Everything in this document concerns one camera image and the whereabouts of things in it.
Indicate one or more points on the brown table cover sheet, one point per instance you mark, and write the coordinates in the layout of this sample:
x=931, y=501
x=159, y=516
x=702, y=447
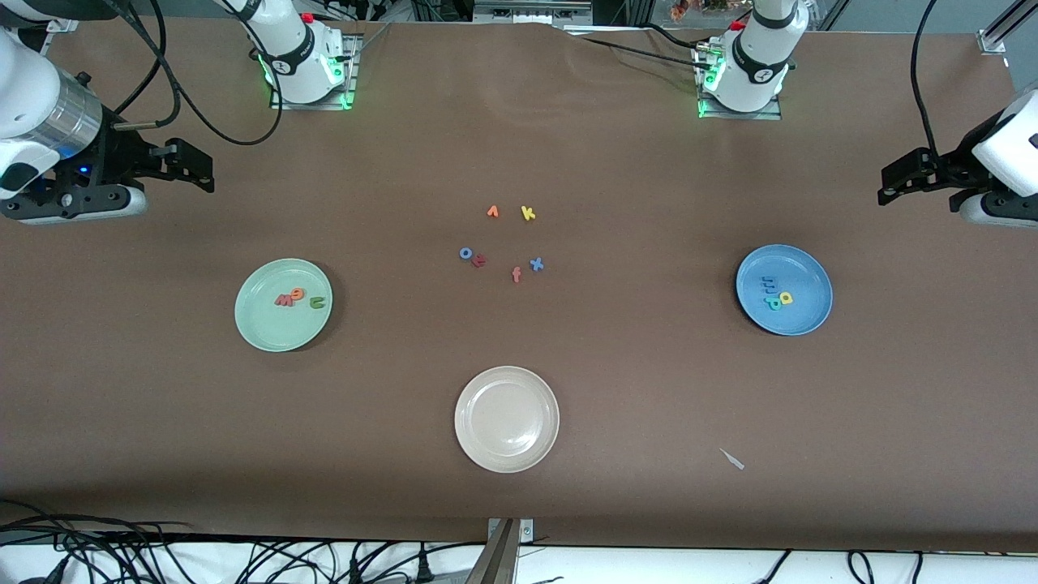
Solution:
x=519, y=122

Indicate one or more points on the white paper scrap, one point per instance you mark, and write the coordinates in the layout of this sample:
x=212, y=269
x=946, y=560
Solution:
x=732, y=459

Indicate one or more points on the light green plate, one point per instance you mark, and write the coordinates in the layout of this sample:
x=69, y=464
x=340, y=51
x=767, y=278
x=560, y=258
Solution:
x=284, y=328

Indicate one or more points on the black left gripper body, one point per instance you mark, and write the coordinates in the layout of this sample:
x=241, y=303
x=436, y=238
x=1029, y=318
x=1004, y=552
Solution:
x=954, y=169

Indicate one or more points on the aluminium frame profile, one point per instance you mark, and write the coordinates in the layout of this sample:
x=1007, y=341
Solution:
x=61, y=26
x=993, y=40

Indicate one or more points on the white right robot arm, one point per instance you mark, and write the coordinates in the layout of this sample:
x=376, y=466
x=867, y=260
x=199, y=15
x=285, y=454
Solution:
x=24, y=89

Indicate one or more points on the dried flower bunch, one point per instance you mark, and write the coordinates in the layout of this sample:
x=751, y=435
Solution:
x=681, y=10

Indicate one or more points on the metal table edge bracket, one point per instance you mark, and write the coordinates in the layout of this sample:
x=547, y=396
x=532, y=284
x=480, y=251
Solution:
x=527, y=531

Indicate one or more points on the grey slanted pole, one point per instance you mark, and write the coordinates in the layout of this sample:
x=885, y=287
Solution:
x=495, y=564

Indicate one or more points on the blue plate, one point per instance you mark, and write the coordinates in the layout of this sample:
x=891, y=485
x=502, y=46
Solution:
x=799, y=272

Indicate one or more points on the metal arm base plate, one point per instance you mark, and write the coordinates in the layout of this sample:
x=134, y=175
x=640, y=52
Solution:
x=770, y=114
x=350, y=69

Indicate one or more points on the beige plate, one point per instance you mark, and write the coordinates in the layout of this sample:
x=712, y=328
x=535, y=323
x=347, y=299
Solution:
x=507, y=419

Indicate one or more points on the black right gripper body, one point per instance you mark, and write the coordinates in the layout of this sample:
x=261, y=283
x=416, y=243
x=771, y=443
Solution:
x=122, y=156

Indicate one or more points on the metal background rack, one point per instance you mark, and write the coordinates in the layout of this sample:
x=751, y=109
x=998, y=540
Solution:
x=527, y=10

